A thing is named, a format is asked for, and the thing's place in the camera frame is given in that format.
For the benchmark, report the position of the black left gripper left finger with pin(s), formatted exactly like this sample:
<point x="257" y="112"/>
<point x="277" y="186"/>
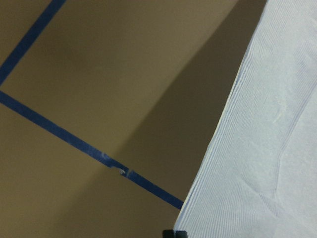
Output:
<point x="168" y="233"/>

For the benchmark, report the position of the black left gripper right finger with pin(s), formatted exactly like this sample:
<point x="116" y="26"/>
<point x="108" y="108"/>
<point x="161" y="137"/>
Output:
<point x="181" y="234"/>

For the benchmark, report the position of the blue striped button shirt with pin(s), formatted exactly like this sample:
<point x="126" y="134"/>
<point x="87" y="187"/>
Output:
<point x="258" y="178"/>

